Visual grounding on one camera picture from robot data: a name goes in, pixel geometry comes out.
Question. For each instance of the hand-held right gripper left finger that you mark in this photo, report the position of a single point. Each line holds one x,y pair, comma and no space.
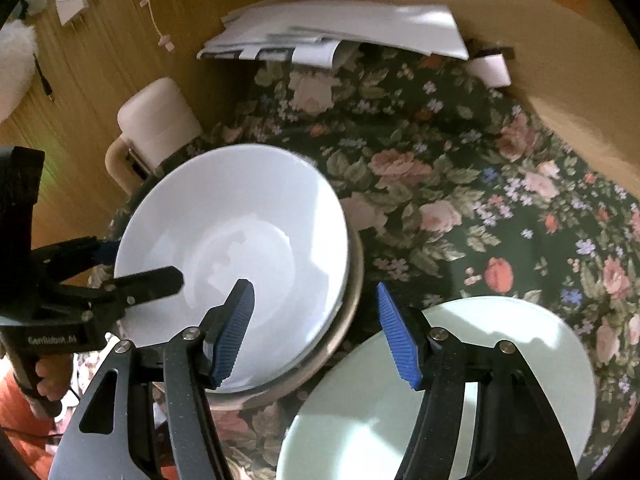
232,335

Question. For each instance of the pink bowl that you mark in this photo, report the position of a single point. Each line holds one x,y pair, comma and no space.
356,275

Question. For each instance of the wooden desk hutch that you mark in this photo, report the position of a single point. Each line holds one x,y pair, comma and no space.
575,60

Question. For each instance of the teal plate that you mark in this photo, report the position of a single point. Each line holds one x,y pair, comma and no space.
360,410

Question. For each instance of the white charger plug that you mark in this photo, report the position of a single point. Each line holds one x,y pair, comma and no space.
72,7

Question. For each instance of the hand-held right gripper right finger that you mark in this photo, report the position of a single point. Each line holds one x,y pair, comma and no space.
400,345

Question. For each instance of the white bowl with black spots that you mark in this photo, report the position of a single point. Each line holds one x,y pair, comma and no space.
250,220

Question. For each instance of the dark floral tablecloth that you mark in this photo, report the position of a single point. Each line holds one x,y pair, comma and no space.
450,160

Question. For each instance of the person's left hand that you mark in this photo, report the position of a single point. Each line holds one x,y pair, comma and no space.
55,375

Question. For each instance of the beige plastic cup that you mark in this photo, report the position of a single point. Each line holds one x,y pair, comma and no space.
155,115

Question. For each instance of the small white box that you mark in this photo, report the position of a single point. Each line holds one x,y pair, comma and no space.
492,70

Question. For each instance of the stack of white papers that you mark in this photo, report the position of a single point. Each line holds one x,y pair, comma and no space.
350,22

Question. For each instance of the person's left forearm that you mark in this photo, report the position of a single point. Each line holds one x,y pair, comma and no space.
20,420

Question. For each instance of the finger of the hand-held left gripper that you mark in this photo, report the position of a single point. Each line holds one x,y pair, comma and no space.
150,285
107,252

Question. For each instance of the white fluffy plush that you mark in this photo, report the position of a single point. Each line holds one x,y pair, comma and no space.
15,70

